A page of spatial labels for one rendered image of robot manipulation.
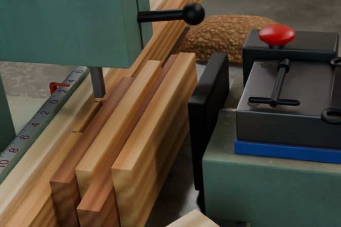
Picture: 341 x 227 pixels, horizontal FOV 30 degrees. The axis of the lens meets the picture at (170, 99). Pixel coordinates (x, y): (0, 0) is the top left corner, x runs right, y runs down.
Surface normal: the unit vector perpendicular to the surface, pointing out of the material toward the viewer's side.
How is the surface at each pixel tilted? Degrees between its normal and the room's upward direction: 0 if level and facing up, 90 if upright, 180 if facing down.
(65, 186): 90
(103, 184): 0
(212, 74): 0
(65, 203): 90
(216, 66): 0
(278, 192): 90
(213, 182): 90
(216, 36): 41
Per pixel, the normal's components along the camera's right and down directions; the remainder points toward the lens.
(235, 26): -0.18, -0.62
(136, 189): 0.96, 0.07
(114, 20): -0.28, 0.51
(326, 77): -0.09, -0.85
